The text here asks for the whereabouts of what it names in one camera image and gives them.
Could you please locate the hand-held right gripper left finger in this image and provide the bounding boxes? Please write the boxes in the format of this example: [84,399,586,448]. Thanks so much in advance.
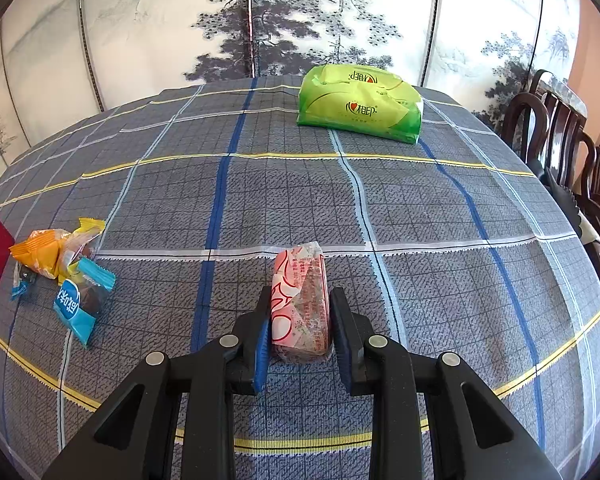
[42,287,272,480]

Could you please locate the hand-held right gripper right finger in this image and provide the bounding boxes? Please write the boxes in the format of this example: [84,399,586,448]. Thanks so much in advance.
[330,287,563,480]

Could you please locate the pink white snack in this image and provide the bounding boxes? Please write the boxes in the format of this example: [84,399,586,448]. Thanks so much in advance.
[270,241,333,363]

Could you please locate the blue candy packet red mark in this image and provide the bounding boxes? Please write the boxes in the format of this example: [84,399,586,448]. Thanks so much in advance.
[54,256,117,350]

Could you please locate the clear yellow-ended snack wrapper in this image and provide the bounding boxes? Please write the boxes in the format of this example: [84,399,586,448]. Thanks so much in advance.
[55,217,107,281]

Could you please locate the orange snack packet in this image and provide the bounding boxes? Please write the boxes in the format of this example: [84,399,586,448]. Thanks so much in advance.
[9,228,73,281]

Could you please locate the blue candy packet round print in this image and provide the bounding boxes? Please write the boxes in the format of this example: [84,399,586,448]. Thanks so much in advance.
[10,260,38,302]

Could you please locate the grey plaid tablecloth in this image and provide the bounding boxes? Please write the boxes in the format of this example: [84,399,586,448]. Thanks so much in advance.
[0,76,600,480]

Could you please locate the green tissue pack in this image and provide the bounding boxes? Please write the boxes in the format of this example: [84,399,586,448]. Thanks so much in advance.
[296,64,425,146]

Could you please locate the ink painting folding screen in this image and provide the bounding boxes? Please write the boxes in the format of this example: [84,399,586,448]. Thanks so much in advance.
[0,0,586,196]

